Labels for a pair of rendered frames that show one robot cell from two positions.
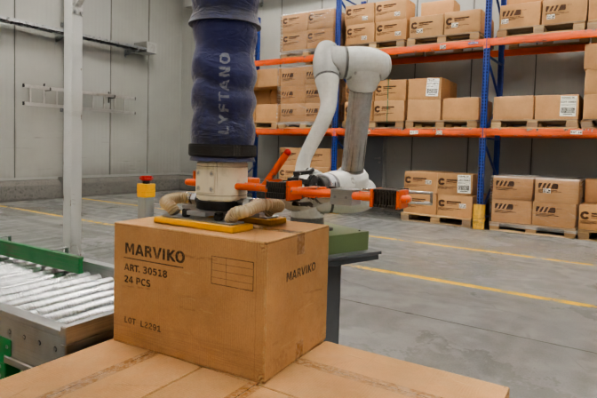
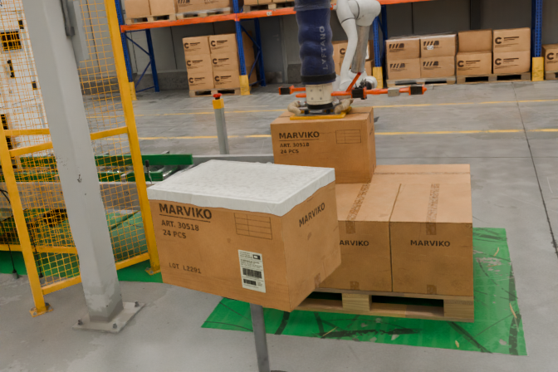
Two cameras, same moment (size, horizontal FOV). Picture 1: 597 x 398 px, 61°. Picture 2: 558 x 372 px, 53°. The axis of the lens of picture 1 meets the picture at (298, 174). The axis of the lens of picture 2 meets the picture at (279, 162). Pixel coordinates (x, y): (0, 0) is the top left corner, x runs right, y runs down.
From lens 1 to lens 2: 2.19 m
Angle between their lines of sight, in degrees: 18
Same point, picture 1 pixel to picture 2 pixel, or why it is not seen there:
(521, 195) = (411, 54)
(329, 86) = (352, 27)
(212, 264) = (336, 134)
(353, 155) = (359, 63)
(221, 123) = (324, 63)
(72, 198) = not seen: hidden behind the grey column
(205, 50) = (310, 26)
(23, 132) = not seen: outside the picture
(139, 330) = not seen: hidden behind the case
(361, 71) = (365, 14)
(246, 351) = (359, 170)
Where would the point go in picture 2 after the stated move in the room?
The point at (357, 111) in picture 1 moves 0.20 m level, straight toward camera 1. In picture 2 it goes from (362, 36) to (370, 38)
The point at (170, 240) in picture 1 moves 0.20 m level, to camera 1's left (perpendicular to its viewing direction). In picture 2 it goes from (309, 127) to (277, 132)
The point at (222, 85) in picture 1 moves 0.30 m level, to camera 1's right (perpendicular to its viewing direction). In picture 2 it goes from (321, 43) to (368, 38)
